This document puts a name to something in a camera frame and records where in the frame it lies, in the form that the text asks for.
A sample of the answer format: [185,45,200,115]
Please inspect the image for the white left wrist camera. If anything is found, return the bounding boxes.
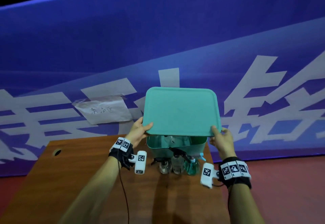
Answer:
[128,151,148,175]

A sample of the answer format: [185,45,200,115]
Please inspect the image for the tall clear spray bottle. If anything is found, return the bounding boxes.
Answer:
[169,148,191,175]

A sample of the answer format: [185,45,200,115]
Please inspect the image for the person's right forearm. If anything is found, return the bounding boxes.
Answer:
[228,183,265,224]

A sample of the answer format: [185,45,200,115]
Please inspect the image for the white paper sign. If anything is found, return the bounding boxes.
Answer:
[72,94,133,125]

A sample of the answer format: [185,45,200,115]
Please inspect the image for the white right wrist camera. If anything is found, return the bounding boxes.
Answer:
[200,162,219,189]

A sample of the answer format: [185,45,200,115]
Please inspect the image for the teal plastic storage box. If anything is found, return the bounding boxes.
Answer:
[146,134,208,158]

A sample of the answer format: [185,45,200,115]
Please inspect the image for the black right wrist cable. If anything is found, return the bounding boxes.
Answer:
[212,183,232,215]

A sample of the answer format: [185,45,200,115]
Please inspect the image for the person's left hand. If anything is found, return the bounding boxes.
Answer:
[125,117,153,149]

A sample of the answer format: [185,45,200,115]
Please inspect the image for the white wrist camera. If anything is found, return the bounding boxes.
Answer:
[200,162,219,189]
[128,151,148,175]

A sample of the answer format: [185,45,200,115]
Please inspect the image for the person's right hand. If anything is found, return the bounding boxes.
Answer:
[209,125,237,161]

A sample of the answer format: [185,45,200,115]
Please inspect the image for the small clear spray bottle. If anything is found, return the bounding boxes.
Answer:
[151,157,171,175]

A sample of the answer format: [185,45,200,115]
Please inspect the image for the black wristband with markers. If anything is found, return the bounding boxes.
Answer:
[218,156,252,189]
[108,137,134,170]

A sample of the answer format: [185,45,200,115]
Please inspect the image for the blue banner with white print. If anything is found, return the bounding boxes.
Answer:
[0,0,325,178]

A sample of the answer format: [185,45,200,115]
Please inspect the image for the teal liquid spray bottle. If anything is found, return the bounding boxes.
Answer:
[184,152,207,176]

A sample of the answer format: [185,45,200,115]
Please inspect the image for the black right wristband with markers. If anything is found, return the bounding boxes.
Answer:
[218,156,252,189]

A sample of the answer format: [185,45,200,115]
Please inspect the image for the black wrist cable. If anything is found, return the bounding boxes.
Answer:
[117,150,130,224]
[212,183,232,215]

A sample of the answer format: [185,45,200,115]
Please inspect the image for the teal plastic lid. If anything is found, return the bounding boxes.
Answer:
[142,87,222,137]

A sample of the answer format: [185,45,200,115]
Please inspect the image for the person's left forearm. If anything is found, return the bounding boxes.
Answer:
[58,155,123,224]

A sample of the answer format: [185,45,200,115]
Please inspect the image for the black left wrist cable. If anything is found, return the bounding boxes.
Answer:
[117,150,130,224]

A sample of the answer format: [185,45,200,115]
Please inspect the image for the black left wristband with markers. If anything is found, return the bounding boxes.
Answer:
[108,137,134,170]

